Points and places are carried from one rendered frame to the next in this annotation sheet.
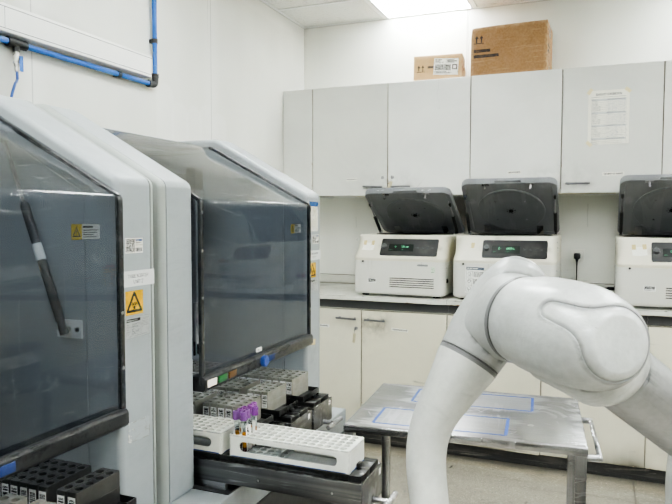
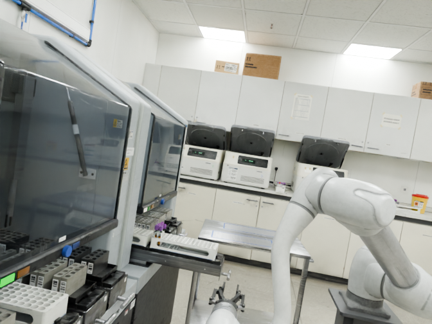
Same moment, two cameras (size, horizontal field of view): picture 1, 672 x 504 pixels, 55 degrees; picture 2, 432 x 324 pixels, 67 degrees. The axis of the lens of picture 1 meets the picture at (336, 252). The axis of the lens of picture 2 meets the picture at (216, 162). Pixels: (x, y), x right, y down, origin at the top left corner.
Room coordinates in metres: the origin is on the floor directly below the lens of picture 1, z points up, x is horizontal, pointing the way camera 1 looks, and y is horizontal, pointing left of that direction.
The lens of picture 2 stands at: (0.00, 0.39, 1.32)
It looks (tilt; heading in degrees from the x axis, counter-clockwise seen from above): 3 degrees down; 345
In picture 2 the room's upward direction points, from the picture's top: 9 degrees clockwise
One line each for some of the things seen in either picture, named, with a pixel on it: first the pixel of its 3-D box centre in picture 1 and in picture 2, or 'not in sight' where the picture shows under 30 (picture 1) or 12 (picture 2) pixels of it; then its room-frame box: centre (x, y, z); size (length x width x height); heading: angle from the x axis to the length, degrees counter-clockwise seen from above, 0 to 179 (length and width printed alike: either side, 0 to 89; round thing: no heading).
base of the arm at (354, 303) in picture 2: not in sight; (362, 297); (1.24, -0.73, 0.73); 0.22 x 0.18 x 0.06; 158
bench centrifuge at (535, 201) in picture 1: (509, 237); (249, 155); (3.81, -1.02, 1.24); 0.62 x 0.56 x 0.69; 158
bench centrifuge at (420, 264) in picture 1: (413, 240); (202, 150); (4.02, -0.48, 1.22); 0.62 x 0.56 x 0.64; 156
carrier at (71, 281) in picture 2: not in sight; (73, 280); (1.02, 0.50, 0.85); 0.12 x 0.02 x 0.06; 159
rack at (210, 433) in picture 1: (180, 431); (119, 233); (1.57, 0.38, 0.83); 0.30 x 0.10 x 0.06; 68
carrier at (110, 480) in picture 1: (94, 496); (98, 263); (1.16, 0.44, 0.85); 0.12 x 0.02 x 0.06; 158
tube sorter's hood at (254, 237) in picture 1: (186, 246); (125, 137); (1.83, 0.42, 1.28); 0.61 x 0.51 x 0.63; 158
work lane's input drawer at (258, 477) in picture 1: (244, 463); (154, 252); (1.50, 0.22, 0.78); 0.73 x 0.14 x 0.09; 68
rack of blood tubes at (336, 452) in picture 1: (296, 449); (184, 247); (1.45, 0.09, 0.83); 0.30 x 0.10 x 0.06; 68
